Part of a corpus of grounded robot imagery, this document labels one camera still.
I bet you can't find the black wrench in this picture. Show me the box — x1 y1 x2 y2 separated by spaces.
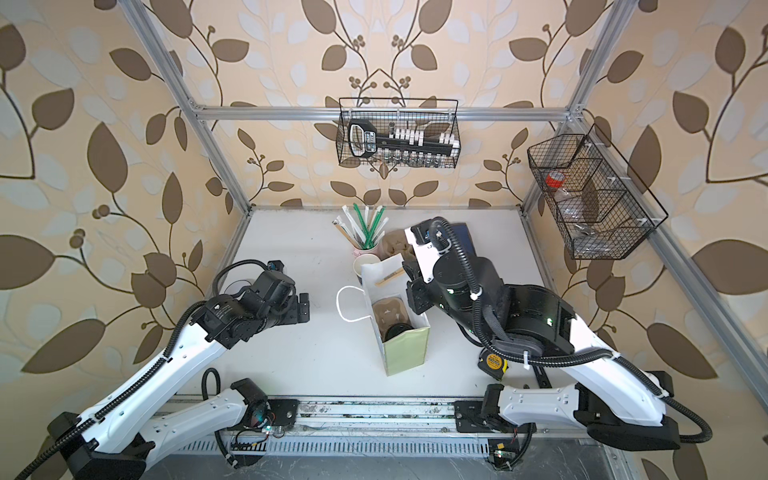
532 365 552 389

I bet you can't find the red item in basket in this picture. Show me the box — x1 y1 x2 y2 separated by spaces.
545 170 566 191

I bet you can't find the right wire basket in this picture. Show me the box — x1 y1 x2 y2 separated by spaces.
527 125 669 260

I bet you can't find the black paper coffee cup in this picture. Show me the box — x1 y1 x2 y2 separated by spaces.
384 322 414 342

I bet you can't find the wooden stir stick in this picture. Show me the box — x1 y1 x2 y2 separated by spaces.
375 267 405 287

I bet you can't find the pink straw holder cup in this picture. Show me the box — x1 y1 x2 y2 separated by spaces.
353 243 379 257

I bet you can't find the white wrapped straw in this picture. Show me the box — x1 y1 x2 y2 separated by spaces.
342 205 365 249

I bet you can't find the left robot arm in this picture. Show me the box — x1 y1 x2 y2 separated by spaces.
18 261 310 479

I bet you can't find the black tool in basket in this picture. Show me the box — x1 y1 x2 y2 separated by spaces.
345 119 461 158

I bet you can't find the wire basket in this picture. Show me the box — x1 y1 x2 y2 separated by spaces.
527 125 669 260
335 96 462 169

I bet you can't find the white green paper bag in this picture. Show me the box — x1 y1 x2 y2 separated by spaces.
335 254 431 376

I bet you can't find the back wire basket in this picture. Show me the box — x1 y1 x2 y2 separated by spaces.
335 96 462 169

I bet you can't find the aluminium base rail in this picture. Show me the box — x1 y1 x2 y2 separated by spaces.
128 394 625 458

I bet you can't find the yellow tape measure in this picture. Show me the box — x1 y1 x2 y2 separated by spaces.
478 349 508 381

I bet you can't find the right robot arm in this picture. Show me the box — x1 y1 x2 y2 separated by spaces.
403 216 713 451

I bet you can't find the brown pulp cup carrier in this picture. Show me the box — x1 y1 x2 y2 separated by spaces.
380 230 415 261

